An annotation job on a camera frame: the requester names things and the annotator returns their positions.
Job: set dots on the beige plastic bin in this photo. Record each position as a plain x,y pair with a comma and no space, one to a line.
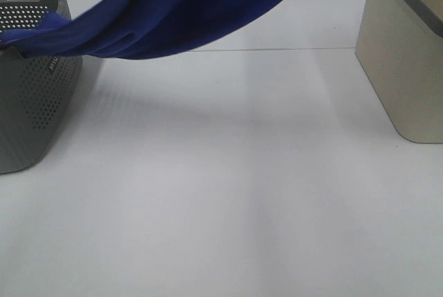
399,46

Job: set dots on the grey perforated laundry basket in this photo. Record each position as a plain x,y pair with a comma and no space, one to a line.
35,92

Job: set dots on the blue microfibre towel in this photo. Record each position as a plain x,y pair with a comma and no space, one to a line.
137,29

